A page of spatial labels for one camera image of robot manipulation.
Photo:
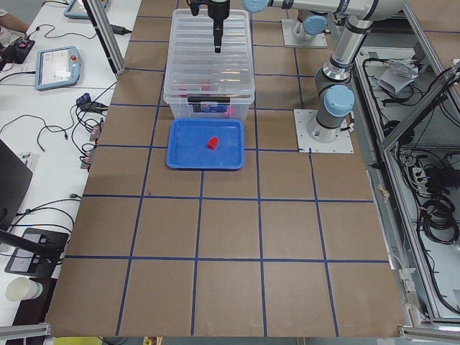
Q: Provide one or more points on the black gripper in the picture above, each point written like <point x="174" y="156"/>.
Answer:
<point x="219" y="10"/>

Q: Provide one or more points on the clear plastic box lid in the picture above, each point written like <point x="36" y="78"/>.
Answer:
<point x="192" y="63"/>

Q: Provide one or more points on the red block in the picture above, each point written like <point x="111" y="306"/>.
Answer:
<point x="213" y="143"/>

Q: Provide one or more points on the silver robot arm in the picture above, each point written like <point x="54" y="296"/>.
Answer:
<point x="336" y="100"/>
<point x="307" y="30"/>

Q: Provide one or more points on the clear plastic storage box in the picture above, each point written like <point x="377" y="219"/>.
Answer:
<point x="181" y="109"/>

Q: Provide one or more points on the black latch on box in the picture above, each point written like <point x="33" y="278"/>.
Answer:
<point x="207" y="99"/>

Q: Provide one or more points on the black power adapter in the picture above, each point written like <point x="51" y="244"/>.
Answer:
<point x="119" y="30"/>

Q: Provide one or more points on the blue plastic tray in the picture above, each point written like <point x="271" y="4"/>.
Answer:
<point x="188" y="138"/>

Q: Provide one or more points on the teach pendant far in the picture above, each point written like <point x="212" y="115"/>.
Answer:
<point x="75" y="10"/>

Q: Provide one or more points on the teach pendant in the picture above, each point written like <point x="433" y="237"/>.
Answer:
<point x="57" y="68"/>
<point x="75" y="10"/>

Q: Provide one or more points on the teach pendant near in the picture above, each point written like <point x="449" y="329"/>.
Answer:
<point x="57" y="68"/>

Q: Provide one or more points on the black monitor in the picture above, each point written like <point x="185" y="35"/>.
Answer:
<point x="15" y="181"/>

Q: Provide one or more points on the white paper cup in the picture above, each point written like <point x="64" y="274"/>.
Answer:
<point x="23" y="288"/>

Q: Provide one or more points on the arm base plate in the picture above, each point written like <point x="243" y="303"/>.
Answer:
<point x="313" y="138"/>
<point x="295" y="36"/>

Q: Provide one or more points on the aluminium frame post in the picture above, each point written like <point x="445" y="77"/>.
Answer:
<point x="104" y="32"/>

